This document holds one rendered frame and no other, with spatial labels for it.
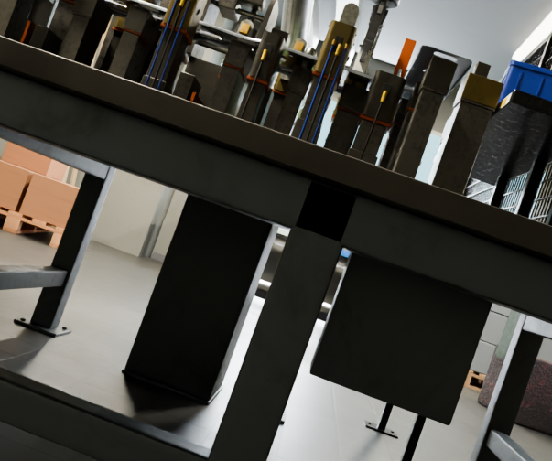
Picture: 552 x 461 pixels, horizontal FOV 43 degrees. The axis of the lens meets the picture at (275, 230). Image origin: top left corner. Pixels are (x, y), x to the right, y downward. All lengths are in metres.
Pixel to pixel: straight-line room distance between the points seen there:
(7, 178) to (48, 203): 0.36
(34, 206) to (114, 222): 2.21
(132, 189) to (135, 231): 0.46
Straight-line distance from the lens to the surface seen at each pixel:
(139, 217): 7.77
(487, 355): 6.60
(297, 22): 2.46
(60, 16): 2.05
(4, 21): 1.72
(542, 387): 5.22
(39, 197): 5.74
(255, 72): 1.56
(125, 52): 1.78
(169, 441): 1.07
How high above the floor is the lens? 0.54
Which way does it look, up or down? 2 degrees up
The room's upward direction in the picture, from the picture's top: 20 degrees clockwise
